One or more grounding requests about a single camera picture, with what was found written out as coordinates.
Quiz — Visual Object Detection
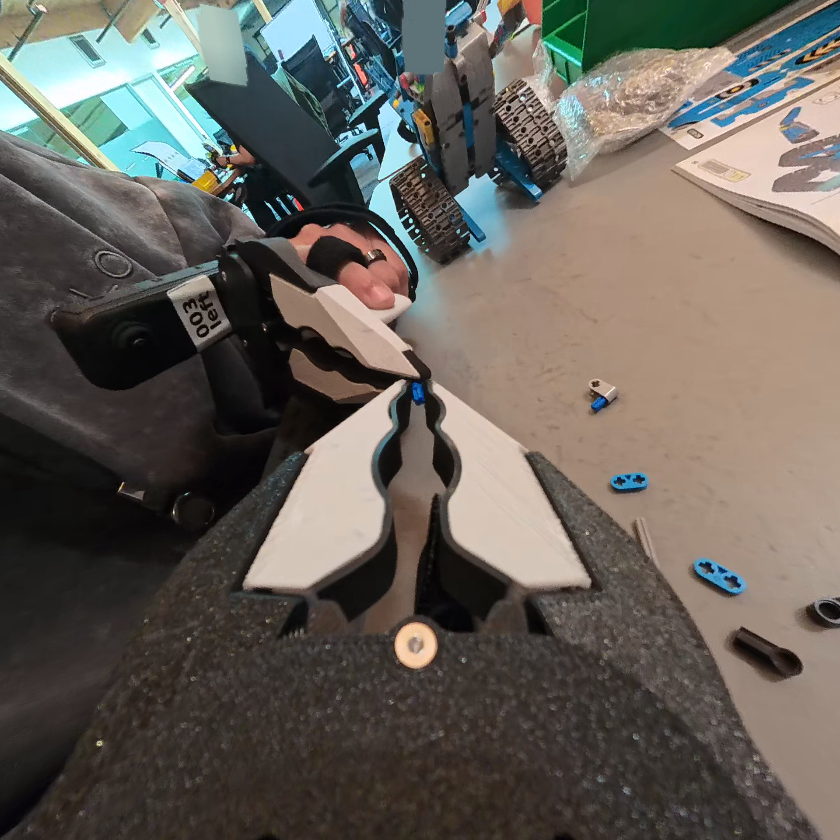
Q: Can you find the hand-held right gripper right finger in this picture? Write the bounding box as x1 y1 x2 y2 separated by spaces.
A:
423 381 593 621

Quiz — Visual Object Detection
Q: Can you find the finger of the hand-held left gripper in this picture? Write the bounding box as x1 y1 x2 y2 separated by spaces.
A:
269 272 432 383
287 344 398 404

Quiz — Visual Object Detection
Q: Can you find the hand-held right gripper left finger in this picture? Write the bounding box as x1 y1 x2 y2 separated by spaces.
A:
243 381 411 621

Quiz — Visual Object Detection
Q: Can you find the person's left forearm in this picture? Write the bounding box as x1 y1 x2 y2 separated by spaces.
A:
0 128 296 513

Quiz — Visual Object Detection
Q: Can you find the grey desk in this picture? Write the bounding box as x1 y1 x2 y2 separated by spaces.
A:
367 0 840 840

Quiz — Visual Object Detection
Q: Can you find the person's left hand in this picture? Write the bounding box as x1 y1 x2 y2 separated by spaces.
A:
289 223 411 309

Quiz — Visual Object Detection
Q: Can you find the black office chair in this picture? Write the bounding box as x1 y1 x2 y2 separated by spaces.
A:
187 59 385 211

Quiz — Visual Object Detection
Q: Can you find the blue toy robot model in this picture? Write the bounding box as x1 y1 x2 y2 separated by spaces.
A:
387 26 568 265

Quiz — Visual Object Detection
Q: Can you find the clear plastic bag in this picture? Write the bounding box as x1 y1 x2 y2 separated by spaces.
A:
532 42 737 181

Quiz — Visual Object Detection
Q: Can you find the green storage bin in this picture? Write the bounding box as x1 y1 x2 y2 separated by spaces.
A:
541 0 805 86

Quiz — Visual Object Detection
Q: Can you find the open instruction booklet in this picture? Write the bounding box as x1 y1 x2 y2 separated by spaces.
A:
672 79 840 257

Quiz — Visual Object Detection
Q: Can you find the blue sticker sheet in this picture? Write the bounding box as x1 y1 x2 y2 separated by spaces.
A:
659 10 840 152

